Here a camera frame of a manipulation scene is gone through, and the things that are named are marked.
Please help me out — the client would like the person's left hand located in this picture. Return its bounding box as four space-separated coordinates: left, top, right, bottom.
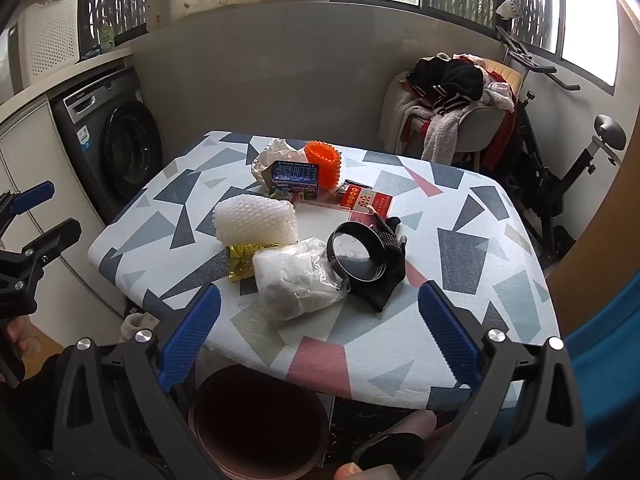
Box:
7 316 42 359

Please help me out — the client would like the blue printed carton box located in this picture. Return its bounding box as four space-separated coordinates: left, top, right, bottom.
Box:
270 160 321 197

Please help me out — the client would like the red cloth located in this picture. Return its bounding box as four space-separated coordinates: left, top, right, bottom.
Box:
482 110 518 171

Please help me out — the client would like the beige chair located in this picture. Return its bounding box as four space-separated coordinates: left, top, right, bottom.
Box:
385 57 526 171

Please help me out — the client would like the black glove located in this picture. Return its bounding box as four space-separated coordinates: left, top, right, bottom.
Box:
350 215 408 313

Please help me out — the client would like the white cabinet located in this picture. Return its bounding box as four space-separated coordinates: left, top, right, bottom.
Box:
0 97 128 346

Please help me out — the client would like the green candy wrapper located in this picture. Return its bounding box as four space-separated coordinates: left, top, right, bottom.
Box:
267 185 317 205

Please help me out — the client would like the black slipper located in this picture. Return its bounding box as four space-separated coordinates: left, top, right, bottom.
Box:
352 432 426 471

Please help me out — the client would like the clear plastic box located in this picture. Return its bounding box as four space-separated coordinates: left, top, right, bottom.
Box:
292 200 353 238

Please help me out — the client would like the red cigarette box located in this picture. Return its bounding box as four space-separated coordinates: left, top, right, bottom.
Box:
339 183 393 216

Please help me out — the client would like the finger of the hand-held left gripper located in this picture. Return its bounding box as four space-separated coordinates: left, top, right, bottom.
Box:
0 181 56 233
0 217 83 286

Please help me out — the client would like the crumpled white paper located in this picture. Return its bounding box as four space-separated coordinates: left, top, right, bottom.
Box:
251 137 308 193

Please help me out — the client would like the black round ring lid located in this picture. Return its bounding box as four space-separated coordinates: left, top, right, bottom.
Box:
326 221 388 283

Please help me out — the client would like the white fluffy towel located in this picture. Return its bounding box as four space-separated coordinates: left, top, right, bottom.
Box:
380 80 468 166

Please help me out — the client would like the black striped garment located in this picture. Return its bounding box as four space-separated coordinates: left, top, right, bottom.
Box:
406 52 485 111

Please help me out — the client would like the brown round trash bin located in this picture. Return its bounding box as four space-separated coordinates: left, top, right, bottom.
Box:
187 365 331 480

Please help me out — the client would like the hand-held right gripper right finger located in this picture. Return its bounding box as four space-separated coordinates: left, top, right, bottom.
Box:
415 281 588 480

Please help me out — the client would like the orange foam net sleeve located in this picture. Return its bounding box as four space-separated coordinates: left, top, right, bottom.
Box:
305 140 343 191

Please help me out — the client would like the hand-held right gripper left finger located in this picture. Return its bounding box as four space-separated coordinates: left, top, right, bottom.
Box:
50 284 223 480

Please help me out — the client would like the white shoe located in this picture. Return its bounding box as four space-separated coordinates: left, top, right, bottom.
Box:
120 312 161 346

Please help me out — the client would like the clear bag with white tissue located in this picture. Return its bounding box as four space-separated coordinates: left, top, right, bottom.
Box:
251 236 351 323

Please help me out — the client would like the white perforated plastic basket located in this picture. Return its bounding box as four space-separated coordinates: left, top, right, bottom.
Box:
17 0 81 88

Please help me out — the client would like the person's foot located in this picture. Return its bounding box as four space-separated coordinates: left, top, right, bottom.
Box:
335 410 451 480

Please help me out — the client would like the white foam net wrap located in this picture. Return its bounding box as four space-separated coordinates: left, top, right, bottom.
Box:
212 195 299 248

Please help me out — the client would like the gold foil packet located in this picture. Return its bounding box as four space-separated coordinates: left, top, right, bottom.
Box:
227 241 281 281

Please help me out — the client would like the black exercise bike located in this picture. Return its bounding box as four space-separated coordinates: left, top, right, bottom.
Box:
495 25 628 266

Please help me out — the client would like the grey washing machine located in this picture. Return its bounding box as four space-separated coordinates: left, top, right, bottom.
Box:
52 67 166 226

